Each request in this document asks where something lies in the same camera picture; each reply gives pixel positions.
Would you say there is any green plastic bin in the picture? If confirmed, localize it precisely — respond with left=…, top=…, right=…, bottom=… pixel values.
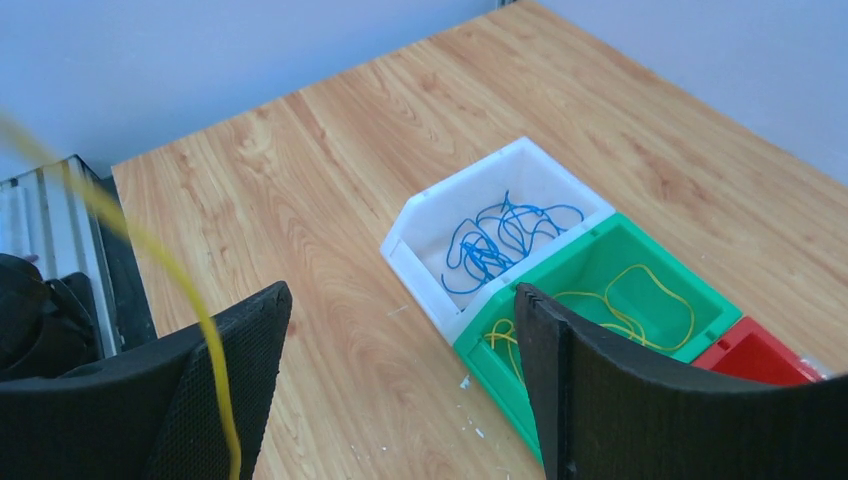
left=454, top=214, right=742, bottom=457

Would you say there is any red plastic bin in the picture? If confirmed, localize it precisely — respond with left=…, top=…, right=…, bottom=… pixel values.
left=692, top=316, right=826, bottom=386

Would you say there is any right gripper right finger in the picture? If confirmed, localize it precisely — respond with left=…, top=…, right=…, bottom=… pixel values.
left=514, top=283, right=847, bottom=479

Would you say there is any aluminium frame rail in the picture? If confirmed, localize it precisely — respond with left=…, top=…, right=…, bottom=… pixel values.
left=1, top=155, right=158, bottom=357

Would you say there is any yellow cable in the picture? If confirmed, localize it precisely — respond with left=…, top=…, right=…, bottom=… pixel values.
left=0, top=112, right=697, bottom=480

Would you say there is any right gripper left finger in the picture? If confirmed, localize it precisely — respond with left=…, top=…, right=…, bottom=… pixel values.
left=1, top=281, right=293, bottom=479

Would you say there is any blue cable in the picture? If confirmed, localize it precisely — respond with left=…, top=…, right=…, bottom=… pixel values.
left=439, top=190, right=587, bottom=297

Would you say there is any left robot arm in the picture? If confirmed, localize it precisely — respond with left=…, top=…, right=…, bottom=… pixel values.
left=1, top=253, right=103, bottom=382

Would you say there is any white plastic bin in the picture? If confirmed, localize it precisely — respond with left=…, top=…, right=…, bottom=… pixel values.
left=380, top=137, right=615, bottom=345

